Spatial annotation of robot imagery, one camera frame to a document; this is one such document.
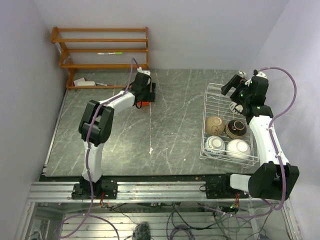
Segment orange plastic bowl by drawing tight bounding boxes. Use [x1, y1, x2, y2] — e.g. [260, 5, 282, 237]
[135, 101, 151, 109]

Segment dark brown ribbed bowl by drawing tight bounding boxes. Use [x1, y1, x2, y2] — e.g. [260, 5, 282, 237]
[224, 119, 247, 140]

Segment brown ceramic bowl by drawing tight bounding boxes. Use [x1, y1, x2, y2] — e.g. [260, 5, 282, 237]
[204, 115, 225, 136]

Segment white wire dish rack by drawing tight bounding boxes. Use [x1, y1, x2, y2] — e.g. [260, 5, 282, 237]
[199, 83, 260, 169]

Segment plain white bowl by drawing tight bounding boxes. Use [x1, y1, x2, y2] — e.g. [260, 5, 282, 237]
[225, 139, 251, 163]

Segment blue white porcelain bowl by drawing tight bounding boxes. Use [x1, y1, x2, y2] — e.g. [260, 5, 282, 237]
[203, 135, 226, 158]

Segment cream patterned bowl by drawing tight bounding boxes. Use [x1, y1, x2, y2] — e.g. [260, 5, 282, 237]
[229, 101, 243, 115]

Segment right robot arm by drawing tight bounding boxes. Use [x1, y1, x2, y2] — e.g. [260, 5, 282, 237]
[220, 71, 300, 202]

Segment wooden shelf rack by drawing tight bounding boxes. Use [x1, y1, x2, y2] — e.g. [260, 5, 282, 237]
[50, 26, 149, 90]

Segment pink pen on shelf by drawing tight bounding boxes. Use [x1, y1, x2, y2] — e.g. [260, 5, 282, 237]
[95, 82, 114, 87]

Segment green white marker pen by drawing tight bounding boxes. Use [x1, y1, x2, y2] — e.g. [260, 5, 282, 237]
[97, 51, 123, 56]

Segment white box on shelf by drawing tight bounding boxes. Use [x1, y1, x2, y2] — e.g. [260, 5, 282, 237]
[73, 77, 96, 87]

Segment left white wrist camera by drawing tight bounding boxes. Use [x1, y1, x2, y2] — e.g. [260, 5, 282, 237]
[137, 67, 151, 76]

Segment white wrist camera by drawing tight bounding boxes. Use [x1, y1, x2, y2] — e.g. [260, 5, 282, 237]
[253, 69, 267, 79]
[137, 67, 151, 76]

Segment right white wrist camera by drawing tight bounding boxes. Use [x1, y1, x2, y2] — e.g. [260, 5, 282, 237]
[253, 69, 267, 79]

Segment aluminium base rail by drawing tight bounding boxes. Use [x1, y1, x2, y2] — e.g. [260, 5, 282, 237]
[27, 174, 291, 203]

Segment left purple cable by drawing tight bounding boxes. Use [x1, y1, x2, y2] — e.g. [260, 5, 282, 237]
[56, 57, 141, 240]

